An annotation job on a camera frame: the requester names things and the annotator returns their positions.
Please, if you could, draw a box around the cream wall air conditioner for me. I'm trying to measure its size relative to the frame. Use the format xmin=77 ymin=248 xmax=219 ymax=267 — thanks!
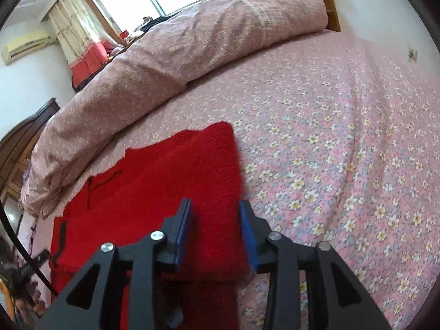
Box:
xmin=2 ymin=31 xmax=57 ymax=65

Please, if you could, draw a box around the black cable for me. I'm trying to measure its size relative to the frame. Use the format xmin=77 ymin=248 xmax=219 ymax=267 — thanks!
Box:
xmin=0 ymin=197 xmax=59 ymax=298

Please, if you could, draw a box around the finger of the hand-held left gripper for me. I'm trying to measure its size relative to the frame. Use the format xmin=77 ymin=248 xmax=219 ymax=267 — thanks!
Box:
xmin=19 ymin=250 xmax=50 ymax=277

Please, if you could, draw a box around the red knitted sweater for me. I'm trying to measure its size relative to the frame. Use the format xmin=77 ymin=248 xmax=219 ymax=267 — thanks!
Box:
xmin=48 ymin=121 xmax=250 ymax=330

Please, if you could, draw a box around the pink floral quilt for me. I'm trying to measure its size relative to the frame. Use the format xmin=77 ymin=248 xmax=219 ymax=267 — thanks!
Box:
xmin=20 ymin=0 xmax=329 ymax=219

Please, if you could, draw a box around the cream curtain with red hem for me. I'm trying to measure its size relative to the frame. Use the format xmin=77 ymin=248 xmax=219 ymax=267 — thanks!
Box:
xmin=48 ymin=0 xmax=126 ymax=92

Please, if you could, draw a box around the pile of clothes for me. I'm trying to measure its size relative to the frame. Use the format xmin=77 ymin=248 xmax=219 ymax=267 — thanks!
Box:
xmin=132 ymin=15 xmax=169 ymax=40

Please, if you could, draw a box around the pink floral bed sheet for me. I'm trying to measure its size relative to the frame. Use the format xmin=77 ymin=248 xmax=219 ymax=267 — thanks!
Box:
xmin=17 ymin=29 xmax=440 ymax=330

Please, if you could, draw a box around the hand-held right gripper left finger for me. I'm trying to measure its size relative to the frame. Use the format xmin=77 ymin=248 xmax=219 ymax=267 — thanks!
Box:
xmin=34 ymin=197 xmax=193 ymax=330

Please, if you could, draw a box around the wooden window ledge cabinet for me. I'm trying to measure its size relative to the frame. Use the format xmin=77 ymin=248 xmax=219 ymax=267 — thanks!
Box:
xmin=275 ymin=0 xmax=341 ymax=32

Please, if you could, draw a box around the dark wooden headboard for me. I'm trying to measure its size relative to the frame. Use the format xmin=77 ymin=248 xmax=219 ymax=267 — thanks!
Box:
xmin=0 ymin=98 xmax=61 ymax=214

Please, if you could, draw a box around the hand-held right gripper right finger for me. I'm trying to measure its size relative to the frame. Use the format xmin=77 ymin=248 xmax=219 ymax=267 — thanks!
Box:
xmin=239 ymin=199 xmax=392 ymax=330

